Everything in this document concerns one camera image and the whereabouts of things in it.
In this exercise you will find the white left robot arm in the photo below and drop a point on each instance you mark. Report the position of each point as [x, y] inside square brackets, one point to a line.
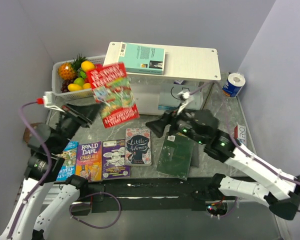
[28, 222]

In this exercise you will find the teal paperback book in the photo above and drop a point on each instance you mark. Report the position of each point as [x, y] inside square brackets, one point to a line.
[142, 59]

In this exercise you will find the purple 52-Storey Treehouse book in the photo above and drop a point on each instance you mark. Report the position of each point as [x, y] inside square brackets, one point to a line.
[113, 160]

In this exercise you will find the brown paper roll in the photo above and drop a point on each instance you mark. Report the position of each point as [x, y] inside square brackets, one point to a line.
[30, 132]

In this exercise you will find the dark grey Mansfield book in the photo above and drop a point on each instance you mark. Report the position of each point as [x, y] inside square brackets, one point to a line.
[194, 162]

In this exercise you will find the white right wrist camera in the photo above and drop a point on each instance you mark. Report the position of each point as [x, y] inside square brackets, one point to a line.
[185, 98]

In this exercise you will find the white plastic fruit basket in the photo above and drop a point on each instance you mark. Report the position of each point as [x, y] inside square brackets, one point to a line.
[86, 92]

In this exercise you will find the red 13-Storey Treehouse book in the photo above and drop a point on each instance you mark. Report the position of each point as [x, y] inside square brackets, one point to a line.
[112, 89]

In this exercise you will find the green apple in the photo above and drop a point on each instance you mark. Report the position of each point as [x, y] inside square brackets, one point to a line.
[79, 81]

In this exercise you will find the yellow lemon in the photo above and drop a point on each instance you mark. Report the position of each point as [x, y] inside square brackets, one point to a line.
[87, 66]

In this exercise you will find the Little Women floral book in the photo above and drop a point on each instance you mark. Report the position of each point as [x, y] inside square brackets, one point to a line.
[138, 147]

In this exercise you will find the red white toothpaste box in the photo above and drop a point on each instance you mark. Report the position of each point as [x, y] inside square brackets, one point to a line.
[240, 133]

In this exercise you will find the aluminium frame rail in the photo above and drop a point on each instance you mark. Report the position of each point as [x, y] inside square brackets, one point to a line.
[241, 219]

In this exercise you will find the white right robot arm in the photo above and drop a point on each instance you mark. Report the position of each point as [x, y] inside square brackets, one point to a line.
[271, 187]

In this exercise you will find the toilet paper roll blue wrap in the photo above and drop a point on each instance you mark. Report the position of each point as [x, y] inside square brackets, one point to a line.
[233, 84]

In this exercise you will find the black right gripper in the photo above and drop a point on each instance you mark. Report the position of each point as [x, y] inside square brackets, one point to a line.
[158, 126]

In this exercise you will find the blue 26-Storey Treehouse book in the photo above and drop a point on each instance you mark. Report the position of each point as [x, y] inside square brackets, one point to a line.
[69, 155]

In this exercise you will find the white two-tier shelf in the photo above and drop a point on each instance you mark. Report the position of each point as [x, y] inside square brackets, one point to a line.
[181, 63]

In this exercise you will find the yellow mango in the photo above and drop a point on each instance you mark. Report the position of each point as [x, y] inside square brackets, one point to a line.
[74, 87]

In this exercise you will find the Roald Dahl Charlie book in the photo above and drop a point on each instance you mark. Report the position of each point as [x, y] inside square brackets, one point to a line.
[89, 161]

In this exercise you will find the dark grapes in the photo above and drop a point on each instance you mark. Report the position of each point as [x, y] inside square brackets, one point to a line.
[65, 84]

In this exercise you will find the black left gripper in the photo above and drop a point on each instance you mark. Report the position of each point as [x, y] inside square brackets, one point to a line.
[85, 112]

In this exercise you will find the pineapple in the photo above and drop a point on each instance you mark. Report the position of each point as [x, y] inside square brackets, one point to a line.
[69, 70]

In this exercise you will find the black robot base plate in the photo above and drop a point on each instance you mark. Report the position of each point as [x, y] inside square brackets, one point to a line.
[142, 194]

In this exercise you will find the dark green book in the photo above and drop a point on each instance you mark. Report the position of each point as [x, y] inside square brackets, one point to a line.
[175, 156]

